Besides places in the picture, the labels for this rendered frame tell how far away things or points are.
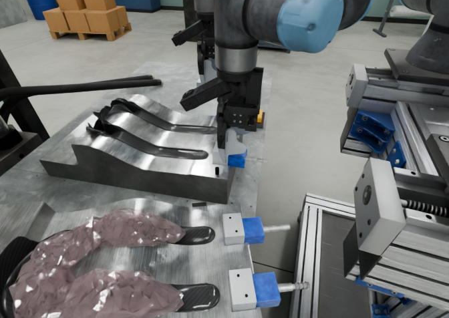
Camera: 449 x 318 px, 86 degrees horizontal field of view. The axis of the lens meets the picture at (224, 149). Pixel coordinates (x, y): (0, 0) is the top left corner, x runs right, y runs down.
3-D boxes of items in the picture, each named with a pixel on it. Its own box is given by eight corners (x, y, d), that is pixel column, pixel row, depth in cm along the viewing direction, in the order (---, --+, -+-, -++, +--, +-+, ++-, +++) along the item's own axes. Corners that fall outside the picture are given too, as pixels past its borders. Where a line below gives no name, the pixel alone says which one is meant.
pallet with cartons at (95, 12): (131, 30, 501) (122, -14, 454) (113, 41, 439) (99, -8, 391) (78, 28, 514) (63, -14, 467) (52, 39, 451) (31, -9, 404)
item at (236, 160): (268, 164, 60) (270, 146, 57) (266, 177, 56) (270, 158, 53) (216, 156, 62) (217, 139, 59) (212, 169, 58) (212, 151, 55)
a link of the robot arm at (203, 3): (190, -6, 61) (198, -10, 67) (191, 15, 64) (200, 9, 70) (218, -5, 60) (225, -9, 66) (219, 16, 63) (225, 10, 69)
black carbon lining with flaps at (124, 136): (220, 132, 71) (219, 103, 65) (206, 170, 59) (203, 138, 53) (111, 119, 76) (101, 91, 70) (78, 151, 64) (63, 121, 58)
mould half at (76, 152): (242, 141, 79) (244, 104, 70) (227, 205, 59) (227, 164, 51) (103, 124, 86) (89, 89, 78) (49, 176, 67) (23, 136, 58)
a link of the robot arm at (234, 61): (210, 47, 39) (220, 34, 46) (210, 75, 42) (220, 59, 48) (256, 51, 38) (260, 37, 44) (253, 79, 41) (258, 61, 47)
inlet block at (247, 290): (301, 276, 44) (307, 262, 40) (311, 307, 40) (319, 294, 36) (228, 284, 43) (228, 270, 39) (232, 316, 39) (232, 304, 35)
